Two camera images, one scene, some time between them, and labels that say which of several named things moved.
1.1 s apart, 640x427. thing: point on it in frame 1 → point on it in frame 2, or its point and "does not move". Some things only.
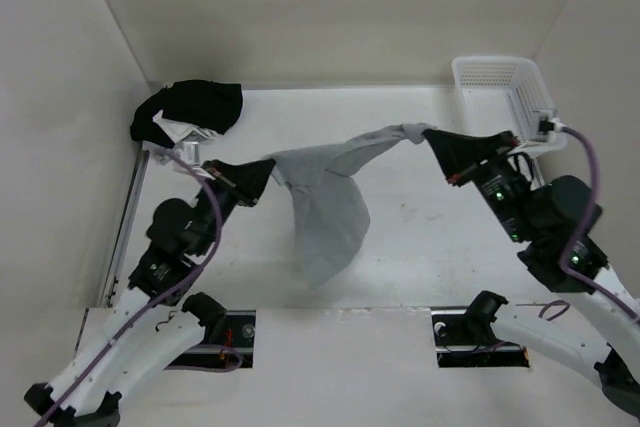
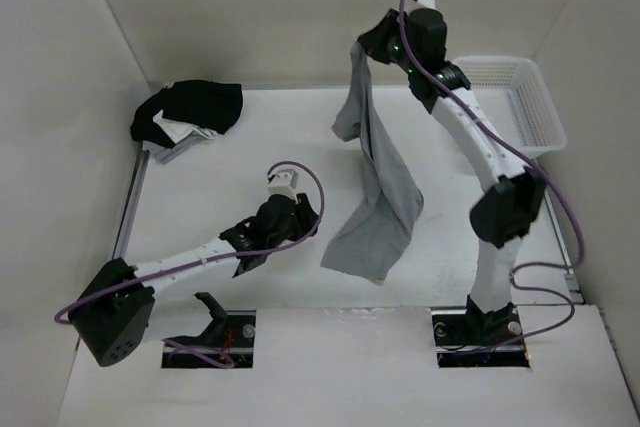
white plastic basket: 500,94 does not move
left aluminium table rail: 126,226 does not move
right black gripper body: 494,144 → 389,44
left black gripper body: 229,183 → 298,226
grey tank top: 331,216 → 376,243
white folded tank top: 178,131 does not move
